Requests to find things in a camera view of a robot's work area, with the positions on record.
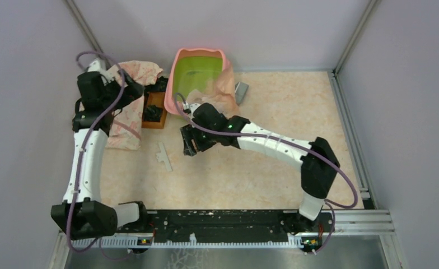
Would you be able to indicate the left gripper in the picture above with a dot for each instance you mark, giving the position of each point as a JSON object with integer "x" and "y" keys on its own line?
{"x": 132, "y": 91}

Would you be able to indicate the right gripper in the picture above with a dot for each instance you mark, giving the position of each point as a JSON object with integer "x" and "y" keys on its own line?
{"x": 188, "y": 133}

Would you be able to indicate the white bag sealing clip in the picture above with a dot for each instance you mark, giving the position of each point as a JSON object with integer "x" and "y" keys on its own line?
{"x": 162, "y": 157}

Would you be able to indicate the pink cat litter bag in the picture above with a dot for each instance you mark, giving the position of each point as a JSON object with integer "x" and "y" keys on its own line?
{"x": 220, "y": 92}

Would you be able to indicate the pink and green litter box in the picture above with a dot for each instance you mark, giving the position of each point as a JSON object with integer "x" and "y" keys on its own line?
{"x": 191, "y": 70}

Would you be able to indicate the metal litter scoop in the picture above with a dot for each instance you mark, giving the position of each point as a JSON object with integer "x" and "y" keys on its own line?
{"x": 240, "y": 92}

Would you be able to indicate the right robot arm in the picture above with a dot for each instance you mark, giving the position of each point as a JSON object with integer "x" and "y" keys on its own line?
{"x": 315, "y": 160}

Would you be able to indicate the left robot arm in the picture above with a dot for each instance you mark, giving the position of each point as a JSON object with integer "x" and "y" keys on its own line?
{"x": 82, "y": 215}

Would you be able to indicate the beige litter pellets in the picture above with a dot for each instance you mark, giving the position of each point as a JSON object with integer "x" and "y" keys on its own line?
{"x": 195, "y": 96}

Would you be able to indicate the orange wooden tray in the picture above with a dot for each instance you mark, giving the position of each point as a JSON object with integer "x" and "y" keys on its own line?
{"x": 154, "y": 98}

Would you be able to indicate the dark plant in tray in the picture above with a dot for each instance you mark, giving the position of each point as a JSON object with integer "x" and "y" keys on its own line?
{"x": 152, "y": 113}
{"x": 159, "y": 86}

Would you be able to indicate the pink floral cloth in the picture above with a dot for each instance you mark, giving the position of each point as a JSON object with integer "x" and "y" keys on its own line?
{"x": 125, "y": 133}

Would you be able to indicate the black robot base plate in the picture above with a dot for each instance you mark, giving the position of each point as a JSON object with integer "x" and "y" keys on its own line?
{"x": 228, "y": 226}

